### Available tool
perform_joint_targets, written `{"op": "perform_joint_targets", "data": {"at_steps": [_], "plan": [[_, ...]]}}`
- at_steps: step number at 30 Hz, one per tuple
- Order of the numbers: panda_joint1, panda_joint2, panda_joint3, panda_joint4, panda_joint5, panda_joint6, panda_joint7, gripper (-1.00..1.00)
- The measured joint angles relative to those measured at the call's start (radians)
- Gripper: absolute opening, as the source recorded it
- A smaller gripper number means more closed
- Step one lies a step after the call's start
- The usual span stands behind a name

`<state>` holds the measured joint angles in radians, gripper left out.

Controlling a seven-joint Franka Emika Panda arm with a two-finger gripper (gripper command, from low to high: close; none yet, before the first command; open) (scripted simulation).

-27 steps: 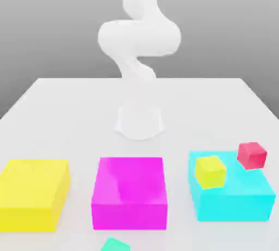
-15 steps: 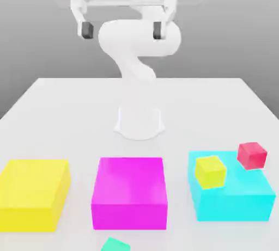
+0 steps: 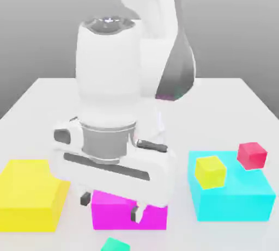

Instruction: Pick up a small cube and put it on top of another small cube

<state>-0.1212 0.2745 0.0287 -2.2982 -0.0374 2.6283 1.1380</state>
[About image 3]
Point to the large cyan box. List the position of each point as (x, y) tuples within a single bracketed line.
[(237, 198)]

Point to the large magenta box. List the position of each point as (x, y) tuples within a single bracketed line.
[(113, 214)]

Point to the small green cube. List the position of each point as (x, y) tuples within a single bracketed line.
[(114, 245)]

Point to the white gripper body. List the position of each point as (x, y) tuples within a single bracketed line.
[(122, 181)]

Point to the large yellow box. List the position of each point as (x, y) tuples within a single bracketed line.
[(26, 194)]

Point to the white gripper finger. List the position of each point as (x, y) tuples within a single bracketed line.
[(136, 211), (85, 198)]

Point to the small red cube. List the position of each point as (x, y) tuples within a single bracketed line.
[(252, 156)]

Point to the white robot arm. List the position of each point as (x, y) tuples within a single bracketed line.
[(106, 68)]

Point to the small yellow cube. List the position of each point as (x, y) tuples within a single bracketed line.
[(209, 172)]

